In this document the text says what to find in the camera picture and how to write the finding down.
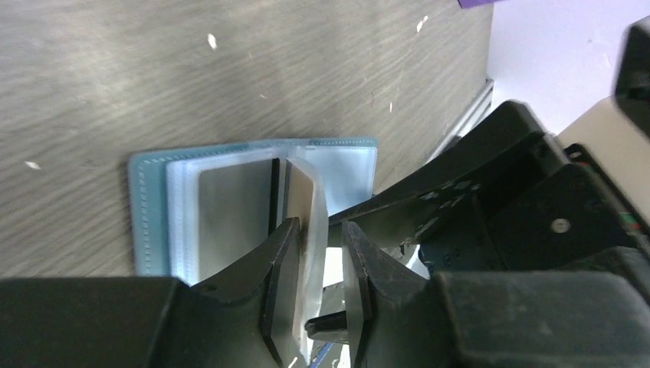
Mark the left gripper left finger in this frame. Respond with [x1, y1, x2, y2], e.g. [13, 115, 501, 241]
[1, 218, 300, 367]

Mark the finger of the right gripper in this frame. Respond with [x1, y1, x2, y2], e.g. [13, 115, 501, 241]
[329, 132, 545, 239]

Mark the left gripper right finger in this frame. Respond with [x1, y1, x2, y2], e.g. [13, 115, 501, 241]
[342, 222, 649, 367]

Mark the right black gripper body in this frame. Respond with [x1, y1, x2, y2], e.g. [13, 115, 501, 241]
[396, 102, 649, 271]

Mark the blue card holder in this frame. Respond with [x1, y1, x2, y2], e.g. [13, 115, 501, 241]
[127, 137, 378, 354]

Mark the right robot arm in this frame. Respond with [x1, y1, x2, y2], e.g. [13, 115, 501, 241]
[330, 19, 649, 286]

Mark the gold credit card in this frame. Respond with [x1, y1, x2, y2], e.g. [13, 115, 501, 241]
[284, 158, 314, 239]

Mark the purple metronome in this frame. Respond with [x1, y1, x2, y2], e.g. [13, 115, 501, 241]
[458, 0, 502, 9]

